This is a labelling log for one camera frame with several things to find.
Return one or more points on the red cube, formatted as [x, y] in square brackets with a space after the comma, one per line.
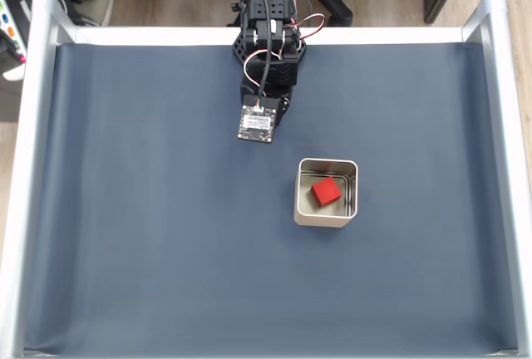
[326, 192]

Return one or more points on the square metal tin container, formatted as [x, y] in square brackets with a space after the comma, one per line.
[320, 219]

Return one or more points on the dark blue table mat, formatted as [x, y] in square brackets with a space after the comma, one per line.
[166, 230]

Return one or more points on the white tape strip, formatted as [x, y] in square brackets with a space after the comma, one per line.
[26, 9]

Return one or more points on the black camera circuit board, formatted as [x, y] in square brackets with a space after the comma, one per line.
[257, 124]

